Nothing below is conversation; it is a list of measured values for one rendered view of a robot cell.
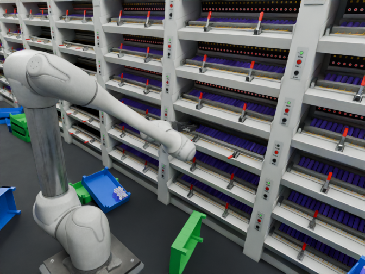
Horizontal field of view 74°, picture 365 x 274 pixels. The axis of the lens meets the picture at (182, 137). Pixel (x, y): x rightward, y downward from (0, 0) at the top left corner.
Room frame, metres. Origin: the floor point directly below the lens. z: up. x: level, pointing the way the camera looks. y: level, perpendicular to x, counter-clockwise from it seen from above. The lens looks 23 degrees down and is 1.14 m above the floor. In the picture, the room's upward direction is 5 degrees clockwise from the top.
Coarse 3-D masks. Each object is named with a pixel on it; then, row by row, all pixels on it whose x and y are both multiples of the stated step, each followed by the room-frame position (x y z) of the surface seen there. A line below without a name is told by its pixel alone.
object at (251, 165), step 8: (184, 120) 1.52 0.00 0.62; (208, 120) 1.45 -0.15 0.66; (232, 128) 1.35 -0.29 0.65; (256, 136) 1.26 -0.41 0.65; (200, 144) 1.29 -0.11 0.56; (208, 144) 1.28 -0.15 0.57; (208, 152) 1.25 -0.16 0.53; (216, 152) 1.21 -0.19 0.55; (224, 152) 1.20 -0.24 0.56; (232, 152) 1.19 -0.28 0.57; (224, 160) 1.19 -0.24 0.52; (232, 160) 1.15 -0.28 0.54; (240, 160) 1.13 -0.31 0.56; (248, 160) 1.12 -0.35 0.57; (248, 168) 1.10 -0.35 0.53; (256, 168) 1.07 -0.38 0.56
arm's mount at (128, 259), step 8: (112, 240) 0.86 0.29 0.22; (112, 248) 0.81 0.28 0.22; (120, 248) 0.82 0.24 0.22; (56, 256) 0.75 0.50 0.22; (64, 256) 0.76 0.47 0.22; (120, 256) 0.78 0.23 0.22; (128, 256) 0.78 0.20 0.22; (48, 264) 0.71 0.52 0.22; (56, 264) 0.71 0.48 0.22; (128, 264) 0.74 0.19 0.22; (136, 264) 0.75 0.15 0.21; (56, 272) 0.68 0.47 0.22; (64, 272) 0.68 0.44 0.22; (112, 272) 0.70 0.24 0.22; (120, 272) 0.70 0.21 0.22; (128, 272) 0.71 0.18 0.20
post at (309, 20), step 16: (304, 0) 1.04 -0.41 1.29; (336, 0) 1.09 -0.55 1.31; (304, 16) 1.03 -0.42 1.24; (320, 16) 1.00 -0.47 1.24; (304, 32) 1.03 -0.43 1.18; (288, 64) 1.04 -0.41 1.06; (304, 64) 1.01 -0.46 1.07; (288, 80) 1.04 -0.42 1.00; (304, 80) 1.00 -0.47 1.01; (288, 96) 1.03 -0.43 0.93; (304, 112) 1.08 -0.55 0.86; (272, 128) 1.05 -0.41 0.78; (288, 128) 1.01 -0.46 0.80; (272, 144) 1.04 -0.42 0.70; (288, 144) 1.00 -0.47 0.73; (272, 176) 1.02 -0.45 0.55; (272, 192) 1.00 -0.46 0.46; (256, 208) 1.04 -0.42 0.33; (256, 240) 1.01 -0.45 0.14; (256, 256) 1.00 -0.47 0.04
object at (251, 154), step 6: (186, 132) 1.41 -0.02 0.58; (192, 132) 1.37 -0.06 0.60; (204, 138) 1.32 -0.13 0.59; (210, 138) 1.30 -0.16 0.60; (216, 144) 1.26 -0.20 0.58; (222, 144) 1.25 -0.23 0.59; (228, 144) 1.23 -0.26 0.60; (228, 150) 1.21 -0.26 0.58; (234, 150) 1.20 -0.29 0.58; (240, 150) 1.18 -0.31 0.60; (246, 150) 1.17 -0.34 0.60; (252, 156) 1.14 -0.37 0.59; (258, 156) 1.12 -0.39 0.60
